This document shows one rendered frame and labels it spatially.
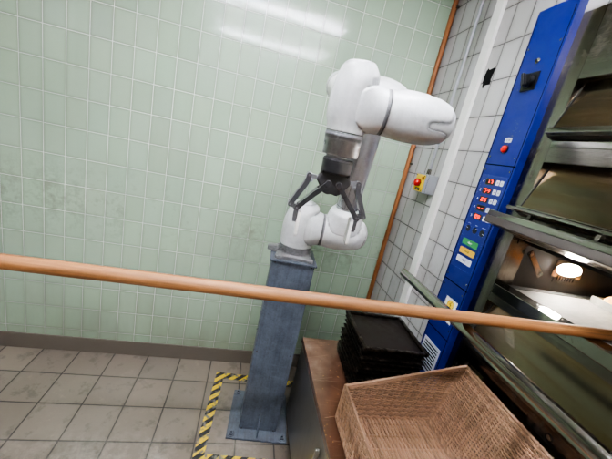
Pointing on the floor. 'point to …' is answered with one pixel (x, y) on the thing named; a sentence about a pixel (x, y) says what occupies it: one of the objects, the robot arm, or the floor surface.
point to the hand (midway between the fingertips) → (321, 234)
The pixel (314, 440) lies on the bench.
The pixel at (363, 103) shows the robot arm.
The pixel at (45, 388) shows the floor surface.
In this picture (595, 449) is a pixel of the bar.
